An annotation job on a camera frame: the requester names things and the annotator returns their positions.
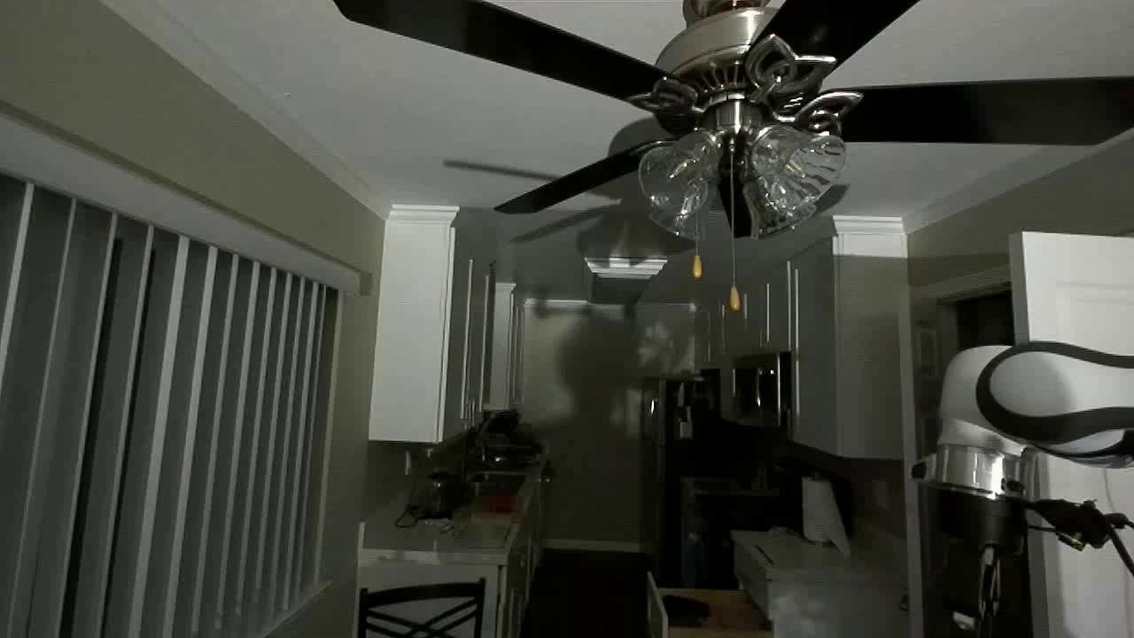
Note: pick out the white vertical window blinds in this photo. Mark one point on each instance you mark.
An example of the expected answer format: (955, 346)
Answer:
(154, 437)

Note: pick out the white blinds header rail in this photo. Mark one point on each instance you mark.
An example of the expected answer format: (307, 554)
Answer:
(179, 195)

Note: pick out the white counter unit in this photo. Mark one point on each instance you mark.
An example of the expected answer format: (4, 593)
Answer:
(817, 587)

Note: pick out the dark countertop appliances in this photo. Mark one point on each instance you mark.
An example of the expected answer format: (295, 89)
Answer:
(483, 455)

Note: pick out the white wall cabinet row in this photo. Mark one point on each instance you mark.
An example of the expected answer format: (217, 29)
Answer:
(488, 342)

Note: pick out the silver ceiling fan housing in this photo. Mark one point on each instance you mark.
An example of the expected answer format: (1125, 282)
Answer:
(721, 54)

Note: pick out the white ceiling dome lamp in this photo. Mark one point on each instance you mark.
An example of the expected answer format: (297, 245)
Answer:
(620, 252)

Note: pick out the white cabinet above counter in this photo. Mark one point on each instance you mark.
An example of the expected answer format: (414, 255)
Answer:
(851, 355)

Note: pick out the dark chair back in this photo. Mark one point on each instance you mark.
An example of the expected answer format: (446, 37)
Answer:
(419, 602)

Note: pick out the dark ceiling fan blade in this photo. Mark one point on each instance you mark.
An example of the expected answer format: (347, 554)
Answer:
(568, 183)
(506, 37)
(1005, 106)
(844, 21)

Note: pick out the white door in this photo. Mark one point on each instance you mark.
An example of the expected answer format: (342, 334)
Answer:
(1081, 296)

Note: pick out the small orange object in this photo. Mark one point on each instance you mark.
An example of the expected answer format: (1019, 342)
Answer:
(731, 299)

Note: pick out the black refrigerator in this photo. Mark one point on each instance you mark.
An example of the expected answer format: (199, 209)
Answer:
(712, 484)

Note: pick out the white paper towel roll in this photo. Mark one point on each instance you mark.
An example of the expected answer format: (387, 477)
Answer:
(822, 509)

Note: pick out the light kitchen countertop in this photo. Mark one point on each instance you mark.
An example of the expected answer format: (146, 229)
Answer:
(436, 534)

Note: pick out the tall white kitchen cabinet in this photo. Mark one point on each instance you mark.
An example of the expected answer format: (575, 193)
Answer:
(413, 332)

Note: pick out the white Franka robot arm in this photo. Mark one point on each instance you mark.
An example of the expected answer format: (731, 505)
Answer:
(960, 400)

